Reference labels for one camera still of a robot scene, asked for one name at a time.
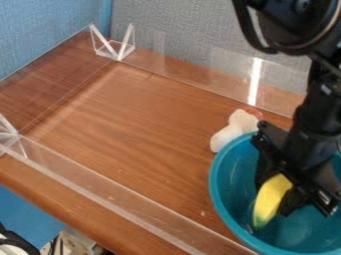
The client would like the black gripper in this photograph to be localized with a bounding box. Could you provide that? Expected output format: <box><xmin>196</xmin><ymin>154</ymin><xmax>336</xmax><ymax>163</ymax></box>
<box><xmin>251</xmin><ymin>121</ymin><xmax>341</xmax><ymax>217</ymax></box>

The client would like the blue plastic bowl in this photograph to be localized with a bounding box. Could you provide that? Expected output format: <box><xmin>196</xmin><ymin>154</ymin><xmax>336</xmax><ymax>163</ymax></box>
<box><xmin>208</xmin><ymin>133</ymin><xmax>341</xmax><ymax>255</ymax></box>

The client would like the clear acrylic back barrier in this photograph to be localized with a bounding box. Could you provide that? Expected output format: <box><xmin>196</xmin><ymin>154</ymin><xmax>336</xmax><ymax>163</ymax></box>
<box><xmin>124</xmin><ymin>25</ymin><xmax>307</xmax><ymax>117</ymax></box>

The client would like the white toy mushroom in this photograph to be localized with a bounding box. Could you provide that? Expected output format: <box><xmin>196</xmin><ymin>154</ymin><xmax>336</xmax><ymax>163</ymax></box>
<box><xmin>208</xmin><ymin>107</ymin><xmax>263</xmax><ymax>153</ymax></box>

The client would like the clear acrylic corner bracket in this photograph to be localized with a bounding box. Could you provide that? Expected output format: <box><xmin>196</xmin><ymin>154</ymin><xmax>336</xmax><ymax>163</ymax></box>
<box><xmin>89</xmin><ymin>24</ymin><xmax>136</xmax><ymax>62</ymax></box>

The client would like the clear acrylic front barrier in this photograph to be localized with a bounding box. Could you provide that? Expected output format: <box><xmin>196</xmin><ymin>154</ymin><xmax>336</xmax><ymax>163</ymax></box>
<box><xmin>0</xmin><ymin>135</ymin><xmax>256</xmax><ymax>255</ymax></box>

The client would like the clear acrylic left bracket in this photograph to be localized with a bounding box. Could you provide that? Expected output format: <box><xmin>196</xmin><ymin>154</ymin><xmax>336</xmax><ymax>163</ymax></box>
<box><xmin>0</xmin><ymin>114</ymin><xmax>25</xmax><ymax>157</ymax></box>

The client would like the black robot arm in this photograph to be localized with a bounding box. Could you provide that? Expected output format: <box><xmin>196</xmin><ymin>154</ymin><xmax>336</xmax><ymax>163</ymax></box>
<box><xmin>231</xmin><ymin>0</ymin><xmax>341</xmax><ymax>216</ymax></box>

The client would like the yellow toy banana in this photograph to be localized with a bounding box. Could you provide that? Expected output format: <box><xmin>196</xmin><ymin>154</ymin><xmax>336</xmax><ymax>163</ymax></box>
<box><xmin>251</xmin><ymin>173</ymin><xmax>292</xmax><ymax>229</ymax></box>

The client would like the clear acrylic barrier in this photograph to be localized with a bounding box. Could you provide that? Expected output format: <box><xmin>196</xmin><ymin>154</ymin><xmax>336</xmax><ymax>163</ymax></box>
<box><xmin>124</xmin><ymin>25</ymin><xmax>307</xmax><ymax>117</ymax></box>
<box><xmin>0</xmin><ymin>135</ymin><xmax>256</xmax><ymax>255</ymax></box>

